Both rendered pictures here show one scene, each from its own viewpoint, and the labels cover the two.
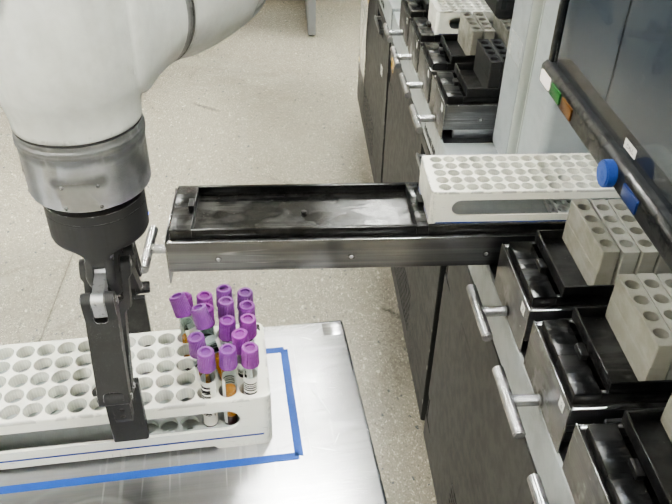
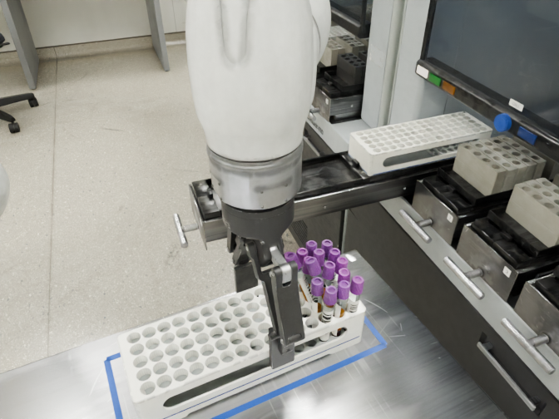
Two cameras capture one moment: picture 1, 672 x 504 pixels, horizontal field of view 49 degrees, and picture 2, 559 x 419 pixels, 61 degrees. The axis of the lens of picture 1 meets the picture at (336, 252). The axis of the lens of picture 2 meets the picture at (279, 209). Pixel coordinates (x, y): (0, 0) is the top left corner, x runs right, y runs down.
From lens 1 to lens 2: 0.28 m
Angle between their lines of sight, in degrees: 12
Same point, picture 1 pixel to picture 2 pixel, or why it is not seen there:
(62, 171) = (266, 179)
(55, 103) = (275, 126)
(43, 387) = (209, 343)
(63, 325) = (62, 298)
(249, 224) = not seen: hidden behind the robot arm
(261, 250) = not seen: hidden behind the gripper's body
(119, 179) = (297, 177)
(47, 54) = (279, 89)
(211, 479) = (339, 377)
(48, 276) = (38, 267)
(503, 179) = (408, 139)
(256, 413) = (358, 323)
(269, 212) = not seen: hidden behind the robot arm
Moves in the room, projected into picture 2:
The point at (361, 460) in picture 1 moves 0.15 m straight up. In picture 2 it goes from (424, 337) to (447, 256)
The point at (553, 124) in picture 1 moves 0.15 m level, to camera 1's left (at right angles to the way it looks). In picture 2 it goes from (422, 100) to (360, 108)
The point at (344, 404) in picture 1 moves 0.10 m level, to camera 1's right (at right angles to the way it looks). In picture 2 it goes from (392, 303) to (452, 289)
